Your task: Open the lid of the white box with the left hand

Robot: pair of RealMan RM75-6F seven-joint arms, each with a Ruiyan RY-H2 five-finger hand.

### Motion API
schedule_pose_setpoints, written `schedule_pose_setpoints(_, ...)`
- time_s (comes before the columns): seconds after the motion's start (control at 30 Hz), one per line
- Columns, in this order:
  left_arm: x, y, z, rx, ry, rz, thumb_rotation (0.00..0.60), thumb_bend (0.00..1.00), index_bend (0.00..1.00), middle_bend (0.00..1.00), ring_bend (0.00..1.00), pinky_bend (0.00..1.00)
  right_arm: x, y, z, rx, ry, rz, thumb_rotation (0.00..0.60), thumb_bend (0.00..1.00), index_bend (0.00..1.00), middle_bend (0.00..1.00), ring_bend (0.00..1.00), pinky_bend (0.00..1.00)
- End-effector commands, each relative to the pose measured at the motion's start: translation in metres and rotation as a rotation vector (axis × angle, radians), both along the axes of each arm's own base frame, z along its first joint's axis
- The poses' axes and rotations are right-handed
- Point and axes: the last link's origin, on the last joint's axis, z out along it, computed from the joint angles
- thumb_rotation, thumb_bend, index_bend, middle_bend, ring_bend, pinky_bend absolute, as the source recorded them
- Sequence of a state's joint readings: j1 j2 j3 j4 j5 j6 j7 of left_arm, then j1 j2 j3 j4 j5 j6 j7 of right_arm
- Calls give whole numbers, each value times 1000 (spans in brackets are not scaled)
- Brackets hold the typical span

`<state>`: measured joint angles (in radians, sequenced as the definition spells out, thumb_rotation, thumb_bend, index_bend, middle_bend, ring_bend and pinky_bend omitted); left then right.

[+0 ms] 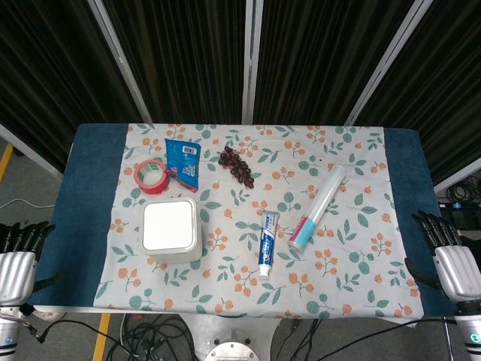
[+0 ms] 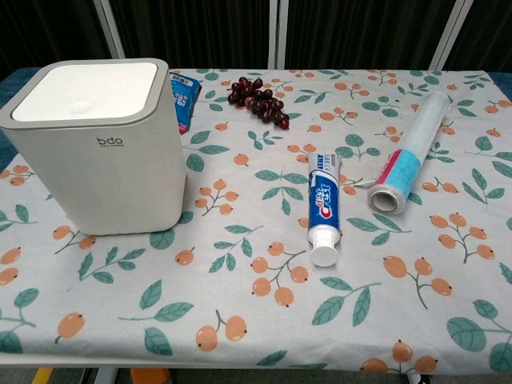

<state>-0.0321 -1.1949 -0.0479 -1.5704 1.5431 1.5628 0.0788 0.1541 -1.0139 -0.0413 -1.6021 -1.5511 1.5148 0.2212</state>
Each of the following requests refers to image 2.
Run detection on white lidded trash bin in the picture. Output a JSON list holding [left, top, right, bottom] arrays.
[[0, 58, 187, 237]]

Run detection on Crest toothpaste tube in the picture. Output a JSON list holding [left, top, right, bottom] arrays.
[[306, 152, 345, 268]]

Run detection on dark red grape bunch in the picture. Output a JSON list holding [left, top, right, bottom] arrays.
[[227, 77, 290, 130]]

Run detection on floral fruit-print tablecloth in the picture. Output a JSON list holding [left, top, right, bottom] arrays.
[[0, 67, 512, 375]]

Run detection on blue snack packet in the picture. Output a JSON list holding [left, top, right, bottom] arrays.
[[169, 72, 202, 136]]

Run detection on plastic wrap roll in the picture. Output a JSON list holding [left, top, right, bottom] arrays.
[[366, 90, 450, 215]]

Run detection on orange object under table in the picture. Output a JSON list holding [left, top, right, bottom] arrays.
[[130, 367, 170, 384]]

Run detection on white table leg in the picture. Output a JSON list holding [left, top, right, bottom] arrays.
[[94, 366, 120, 384]]

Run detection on white metal frame post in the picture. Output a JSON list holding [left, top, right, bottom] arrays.
[[268, 0, 289, 70], [98, 0, 126, 59], [430, 0, 474, 71]]

